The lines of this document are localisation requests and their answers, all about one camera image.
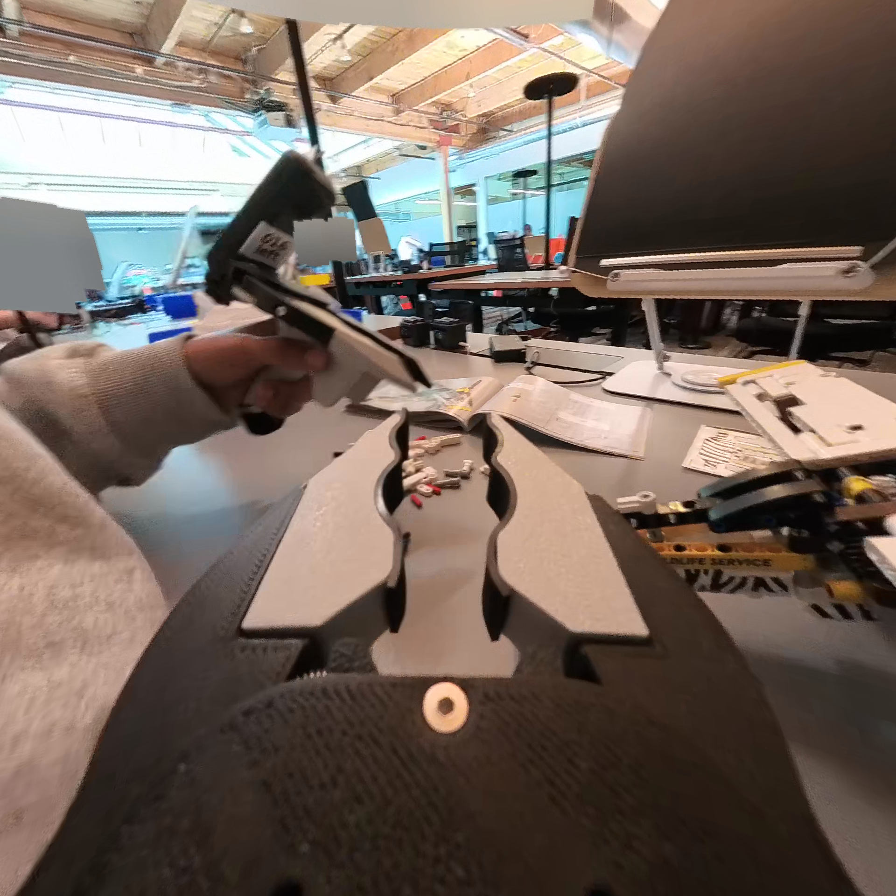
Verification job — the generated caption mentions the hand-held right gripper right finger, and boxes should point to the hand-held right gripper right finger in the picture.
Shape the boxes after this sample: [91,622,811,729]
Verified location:
[482,413,652,644]

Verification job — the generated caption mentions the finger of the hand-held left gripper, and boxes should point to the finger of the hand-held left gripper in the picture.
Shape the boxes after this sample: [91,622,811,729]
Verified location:
[276,280,434,392]

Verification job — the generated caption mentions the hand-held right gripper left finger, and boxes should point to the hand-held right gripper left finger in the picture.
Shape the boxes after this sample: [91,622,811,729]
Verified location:
[240,409,414,638]

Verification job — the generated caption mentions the pile of lego pieces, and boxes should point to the pile of lego pieces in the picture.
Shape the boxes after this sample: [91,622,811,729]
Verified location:
[400,433,492,510]

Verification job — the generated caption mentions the person's left forearm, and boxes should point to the person's left forearm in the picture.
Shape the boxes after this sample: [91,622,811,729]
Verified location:
[0,335,235,491]

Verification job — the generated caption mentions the open lego instruction booklet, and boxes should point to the open lego instruction booklet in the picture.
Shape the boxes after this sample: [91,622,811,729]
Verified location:
[348,374,653,461]

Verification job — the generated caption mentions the yellow black lego model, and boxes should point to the yellow black lego model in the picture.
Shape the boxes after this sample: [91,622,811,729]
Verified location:
[616,359,896,624]

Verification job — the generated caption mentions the person's left hand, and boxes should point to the person's left hand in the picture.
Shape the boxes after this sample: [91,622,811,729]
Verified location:
[184,330,331,422]

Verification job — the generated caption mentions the clear plastic bag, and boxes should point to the clear plastic bag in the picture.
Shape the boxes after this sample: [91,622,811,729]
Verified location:
[378,380,484,414]

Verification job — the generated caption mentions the black and tan hanging panel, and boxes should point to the black and tan hanging panel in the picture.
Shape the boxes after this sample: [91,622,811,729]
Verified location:
[342,180,394,258]

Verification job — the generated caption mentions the wooden background desk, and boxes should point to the wooden background desk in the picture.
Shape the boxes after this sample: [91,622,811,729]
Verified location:
[428,269,576,333]
[345,262,501,316]

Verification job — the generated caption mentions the black floor lamp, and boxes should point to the black floor lamp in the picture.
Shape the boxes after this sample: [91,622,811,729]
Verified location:
[524,72,582,267]
[286,20,324,155]

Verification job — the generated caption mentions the blue plastic bin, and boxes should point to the blue plastic bin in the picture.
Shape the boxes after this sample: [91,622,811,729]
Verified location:
[143,290,199,345]

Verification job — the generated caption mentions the silver monitor stand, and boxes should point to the silver monitor stand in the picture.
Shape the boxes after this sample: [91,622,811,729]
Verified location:
[602,297,816,414]

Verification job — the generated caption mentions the zebra striped sticker sheet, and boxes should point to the zebra striped sticker sheet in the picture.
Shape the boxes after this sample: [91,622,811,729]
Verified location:
[681,423,795,478]

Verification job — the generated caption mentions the black computer monitor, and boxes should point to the black computer monitor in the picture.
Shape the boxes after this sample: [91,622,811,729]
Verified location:
[568,0,896,303]

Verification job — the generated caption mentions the black braided cable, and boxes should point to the black braided cable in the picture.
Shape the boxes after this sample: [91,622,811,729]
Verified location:
[524,348,610,387]

